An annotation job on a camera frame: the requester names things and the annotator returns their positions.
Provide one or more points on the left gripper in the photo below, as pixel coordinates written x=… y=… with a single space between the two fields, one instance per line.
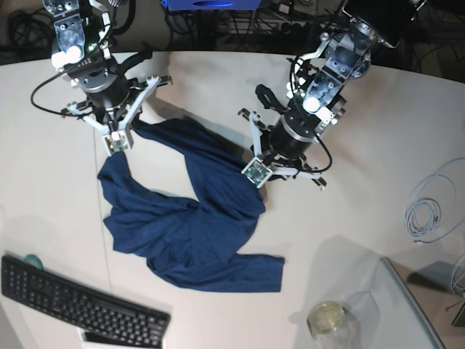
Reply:
x=291 y=136

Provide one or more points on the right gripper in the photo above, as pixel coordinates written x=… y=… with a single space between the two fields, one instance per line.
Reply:
x=108 y=96

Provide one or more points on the blue long-sleeve t-shirt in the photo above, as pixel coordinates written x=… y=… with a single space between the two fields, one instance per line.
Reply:
x=191 y=243

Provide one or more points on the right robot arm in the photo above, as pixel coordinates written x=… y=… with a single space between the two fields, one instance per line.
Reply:
x=84 y=31

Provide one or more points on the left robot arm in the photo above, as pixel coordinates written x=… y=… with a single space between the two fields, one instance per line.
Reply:
x=315 y=105

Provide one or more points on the blue box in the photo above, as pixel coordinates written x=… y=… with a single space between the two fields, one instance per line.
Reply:
x=184 y=5

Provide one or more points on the green tape roll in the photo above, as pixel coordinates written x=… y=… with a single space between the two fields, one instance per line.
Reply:
x=33 y=260

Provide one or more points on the clear glass jar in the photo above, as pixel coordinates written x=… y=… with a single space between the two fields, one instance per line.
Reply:
x=352 y=323

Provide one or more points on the black computer keyboard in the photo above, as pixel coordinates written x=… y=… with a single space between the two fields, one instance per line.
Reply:
x=97 y=312

